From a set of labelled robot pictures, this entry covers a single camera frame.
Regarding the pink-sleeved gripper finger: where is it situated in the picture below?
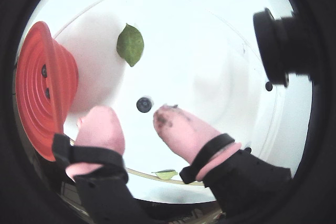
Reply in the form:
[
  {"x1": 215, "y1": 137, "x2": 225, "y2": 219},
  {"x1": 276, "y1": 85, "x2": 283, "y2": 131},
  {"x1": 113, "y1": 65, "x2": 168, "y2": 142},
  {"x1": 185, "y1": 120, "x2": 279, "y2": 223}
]
[
  {"x1": 51, "y1": 105, "x2": 155, "y2": 222},
  {"x1": 153, "y1": 104, "x2": 293, "y2": 209}
]

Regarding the red collapsible silicone cup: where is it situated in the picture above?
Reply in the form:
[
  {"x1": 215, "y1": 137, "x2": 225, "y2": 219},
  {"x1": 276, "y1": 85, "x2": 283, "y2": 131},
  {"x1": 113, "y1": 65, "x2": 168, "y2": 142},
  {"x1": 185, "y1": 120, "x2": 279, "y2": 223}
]
[{"x1": 15, "y1": 20, "x2": 79, "y2": 162}]

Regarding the light green leaf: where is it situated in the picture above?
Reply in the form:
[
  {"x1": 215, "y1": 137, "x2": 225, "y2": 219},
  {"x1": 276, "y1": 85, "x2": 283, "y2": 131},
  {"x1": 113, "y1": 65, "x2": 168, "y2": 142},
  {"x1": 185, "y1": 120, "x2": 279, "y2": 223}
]
[{"x1": 151, "y1": 169, "x2": 179, "y2": 181}]

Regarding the dark green leaf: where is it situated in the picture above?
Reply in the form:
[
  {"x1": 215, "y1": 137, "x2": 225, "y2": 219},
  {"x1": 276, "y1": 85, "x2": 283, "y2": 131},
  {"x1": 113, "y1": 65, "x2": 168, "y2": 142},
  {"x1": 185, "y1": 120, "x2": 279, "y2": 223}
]
[{"x1": 116, "y1": 23, "x2": 145, "y2": 68}]

